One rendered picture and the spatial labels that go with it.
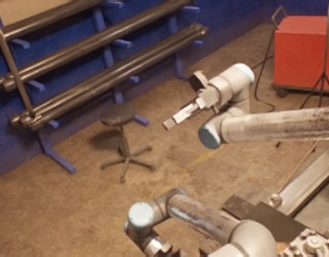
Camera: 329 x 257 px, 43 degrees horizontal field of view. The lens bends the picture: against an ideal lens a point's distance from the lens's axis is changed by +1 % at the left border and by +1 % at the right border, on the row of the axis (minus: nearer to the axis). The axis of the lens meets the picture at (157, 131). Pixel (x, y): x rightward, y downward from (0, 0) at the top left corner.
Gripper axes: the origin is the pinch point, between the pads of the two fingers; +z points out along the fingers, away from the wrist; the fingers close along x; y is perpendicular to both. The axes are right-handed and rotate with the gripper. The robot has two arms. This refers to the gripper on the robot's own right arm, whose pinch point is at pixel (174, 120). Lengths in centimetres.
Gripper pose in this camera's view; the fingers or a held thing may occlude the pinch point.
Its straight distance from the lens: 123.7
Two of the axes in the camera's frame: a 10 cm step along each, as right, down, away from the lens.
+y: 5.5, 8.3, 0.0
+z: -7.3, 4.8, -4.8
